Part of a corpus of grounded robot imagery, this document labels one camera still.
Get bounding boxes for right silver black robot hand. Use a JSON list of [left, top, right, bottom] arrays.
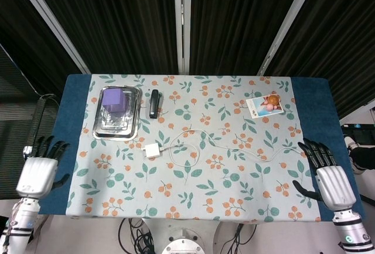
[[292, 138, 357, 211]]

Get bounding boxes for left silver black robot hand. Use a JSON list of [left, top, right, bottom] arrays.
[[15, 136, 71, 199]]

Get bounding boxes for white power adapter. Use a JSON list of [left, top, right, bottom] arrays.
[[144, 144, 163, 159]]

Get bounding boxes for white charger with cable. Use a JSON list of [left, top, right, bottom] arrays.
[[160, 129, 302, 167]]

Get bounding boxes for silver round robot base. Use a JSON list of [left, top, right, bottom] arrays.
[[161, 226, 206, 254]]

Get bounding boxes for black white equipment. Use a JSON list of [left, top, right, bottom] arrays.
[[340, 121, 375, 175]]

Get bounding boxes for blue table cover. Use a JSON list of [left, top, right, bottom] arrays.
[[37, 74, 366, 216]]

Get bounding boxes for clear plastic box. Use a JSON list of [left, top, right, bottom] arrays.
[[98, 89, 133, 134]]

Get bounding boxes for pink turtle toy brown shell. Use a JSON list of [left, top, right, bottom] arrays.
[[261, 94, 281, 113]]

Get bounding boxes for purple cube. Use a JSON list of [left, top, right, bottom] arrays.
[[101, 88, 127, 114]]

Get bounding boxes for white photo card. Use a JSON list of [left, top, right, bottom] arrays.
[[246, 97, 284, 119]]

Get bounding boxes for silver metal tray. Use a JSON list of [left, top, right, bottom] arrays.
[[93, 86, 143, 140]]

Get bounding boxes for floral leaf fruit tablecloth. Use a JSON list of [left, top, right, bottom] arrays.
[[66, 74, 322, 223]]

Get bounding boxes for black stapler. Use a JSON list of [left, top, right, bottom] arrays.
[[148, 89, 160, 119]]

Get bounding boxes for black cable bundle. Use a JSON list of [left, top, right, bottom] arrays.
[[118, 218, 161, 254], [219, 223, 258, 254]]

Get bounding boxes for white metal frame post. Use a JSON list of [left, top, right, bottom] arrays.
[[257, 0, 322, 76], [8, 0, 91, 74], [173, 0, 192, 75]]

